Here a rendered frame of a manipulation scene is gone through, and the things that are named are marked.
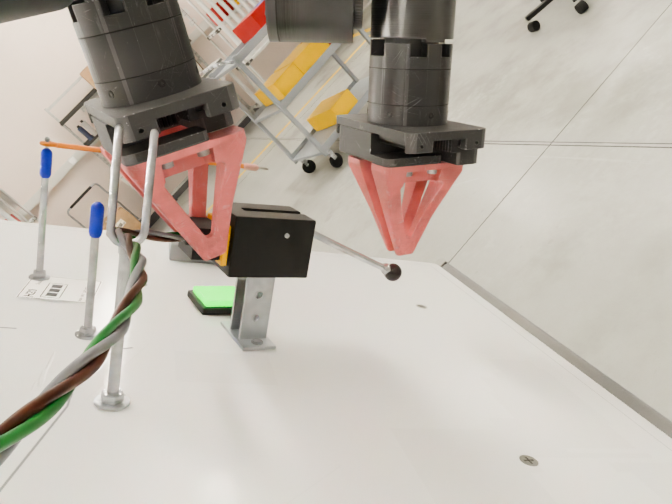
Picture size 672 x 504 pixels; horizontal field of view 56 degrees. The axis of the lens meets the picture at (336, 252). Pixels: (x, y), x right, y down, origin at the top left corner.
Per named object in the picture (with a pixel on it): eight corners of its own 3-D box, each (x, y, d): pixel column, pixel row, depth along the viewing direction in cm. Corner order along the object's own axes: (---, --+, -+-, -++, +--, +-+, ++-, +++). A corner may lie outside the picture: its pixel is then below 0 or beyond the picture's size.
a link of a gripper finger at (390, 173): (382, 270, 45) (388, 137, 42) (334, 242, 51) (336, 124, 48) (458, 257, 48) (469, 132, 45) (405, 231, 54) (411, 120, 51)
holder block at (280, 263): (307, 278, 42) (316, 220, 41) (228, 278, 40) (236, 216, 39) (282, 259, 46) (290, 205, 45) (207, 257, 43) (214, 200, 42)
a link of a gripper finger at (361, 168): (393, 277, 44) (400, 141, 40) (343, 247, 50) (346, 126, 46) (470, 263, 47) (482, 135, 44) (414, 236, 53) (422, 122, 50)
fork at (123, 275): (128, 392, 34) (154, 127, 30) (135, 409, 32) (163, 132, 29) (89, 395, 33) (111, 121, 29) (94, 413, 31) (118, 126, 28)
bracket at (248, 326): (275, 349, 43) (287, 279, 41) (242, 351, 41) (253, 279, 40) (251, 323, 46) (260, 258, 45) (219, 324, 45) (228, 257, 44)
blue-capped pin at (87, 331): (101, 339, 40) (113, 205, 37) (76, 340, 39) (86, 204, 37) (97, 330, 41) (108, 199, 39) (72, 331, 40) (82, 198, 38)
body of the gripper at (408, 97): (408, 162, 40) (415, 40, 38) (333, 139, 49) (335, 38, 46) (486, 155, 43) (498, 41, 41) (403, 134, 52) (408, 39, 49)
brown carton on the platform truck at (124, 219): (133, 228, 780) (111, 209, 767) (145, 225, 733) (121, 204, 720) (112, 253, 766) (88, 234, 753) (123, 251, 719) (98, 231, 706)
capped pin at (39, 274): (53, 279, 48) (63, 138, 45) (34, 282, 47) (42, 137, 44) (43, 274, 49) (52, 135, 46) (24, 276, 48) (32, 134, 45)
